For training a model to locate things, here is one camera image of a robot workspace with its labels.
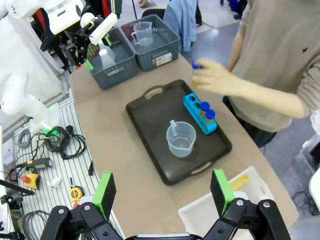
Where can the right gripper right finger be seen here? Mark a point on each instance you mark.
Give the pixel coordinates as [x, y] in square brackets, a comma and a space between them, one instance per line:
[221, 192]

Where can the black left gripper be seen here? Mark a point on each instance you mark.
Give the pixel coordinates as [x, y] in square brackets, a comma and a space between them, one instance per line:
[75, 53]

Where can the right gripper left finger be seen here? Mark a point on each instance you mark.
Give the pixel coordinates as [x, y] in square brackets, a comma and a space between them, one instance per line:
[105, 195]

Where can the blue test tube rack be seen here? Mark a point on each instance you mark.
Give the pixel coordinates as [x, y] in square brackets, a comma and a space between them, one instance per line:
[207, 130]

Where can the clear plastic measuring cup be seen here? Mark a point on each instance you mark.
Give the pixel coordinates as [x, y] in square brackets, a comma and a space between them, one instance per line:
[180, 135]
[143, 36]

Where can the blue-capped yellow sample tube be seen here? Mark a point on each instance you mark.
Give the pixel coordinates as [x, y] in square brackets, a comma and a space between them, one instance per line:
[204, 106]
[197, 64]
[210, 115]

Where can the person's right forearm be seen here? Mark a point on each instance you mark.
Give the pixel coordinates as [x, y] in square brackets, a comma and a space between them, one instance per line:
[236, 52]

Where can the person's left forearm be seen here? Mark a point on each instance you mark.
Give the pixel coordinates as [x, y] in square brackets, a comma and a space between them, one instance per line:
[270, 96]

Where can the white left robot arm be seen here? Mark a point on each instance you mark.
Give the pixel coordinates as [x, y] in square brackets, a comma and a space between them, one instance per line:
[25, 50]

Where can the person's left hand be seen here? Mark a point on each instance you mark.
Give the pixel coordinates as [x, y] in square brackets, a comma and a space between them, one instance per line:
[217, 80]

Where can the dark tube rack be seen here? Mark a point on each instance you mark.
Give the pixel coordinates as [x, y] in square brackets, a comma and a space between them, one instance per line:
[93, 50]

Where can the white conical plastic flask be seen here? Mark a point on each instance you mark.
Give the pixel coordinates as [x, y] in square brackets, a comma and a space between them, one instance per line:
[106, 60]

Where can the white plastic bin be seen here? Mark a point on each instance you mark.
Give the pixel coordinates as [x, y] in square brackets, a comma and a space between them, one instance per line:
[200, 212]

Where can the yellow tape measure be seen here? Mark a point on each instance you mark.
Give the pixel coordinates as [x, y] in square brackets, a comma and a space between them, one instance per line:
[75, 193]

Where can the black marker pen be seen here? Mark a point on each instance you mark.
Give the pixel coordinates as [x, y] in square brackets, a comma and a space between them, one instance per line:
[71, 182]

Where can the grey lattice basket with label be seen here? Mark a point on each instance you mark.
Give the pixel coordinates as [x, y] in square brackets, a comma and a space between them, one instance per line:
[147, 60]

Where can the small white plastic part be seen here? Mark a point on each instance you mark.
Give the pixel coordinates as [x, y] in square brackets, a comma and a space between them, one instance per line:
[55, 182]

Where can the black chair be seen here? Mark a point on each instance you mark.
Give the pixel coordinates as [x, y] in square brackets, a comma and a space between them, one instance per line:
[152, 12]

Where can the grey handheld enabling device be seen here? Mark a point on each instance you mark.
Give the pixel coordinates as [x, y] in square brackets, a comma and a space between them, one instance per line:
[37, 163]

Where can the yellow emergency stop box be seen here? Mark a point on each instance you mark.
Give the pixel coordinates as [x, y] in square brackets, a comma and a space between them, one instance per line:
[31, 180]

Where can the dark plastic serving tray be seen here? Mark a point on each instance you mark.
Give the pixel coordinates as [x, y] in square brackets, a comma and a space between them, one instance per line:
[150, 130]

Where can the blue jacket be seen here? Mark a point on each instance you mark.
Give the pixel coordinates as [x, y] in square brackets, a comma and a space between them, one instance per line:
[180, 25]

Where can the white furniture edge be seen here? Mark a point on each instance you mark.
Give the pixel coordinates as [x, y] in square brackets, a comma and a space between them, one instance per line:
[315, 187]

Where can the clear plastic storage crate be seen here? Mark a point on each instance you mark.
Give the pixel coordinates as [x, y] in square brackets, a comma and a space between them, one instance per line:
[308, 152]

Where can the person in beige sweater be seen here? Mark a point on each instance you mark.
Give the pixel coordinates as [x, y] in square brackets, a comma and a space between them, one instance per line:
[275, 37]

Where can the black metal bracket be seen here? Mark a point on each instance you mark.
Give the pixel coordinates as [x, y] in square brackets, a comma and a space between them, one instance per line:
[12, 188]

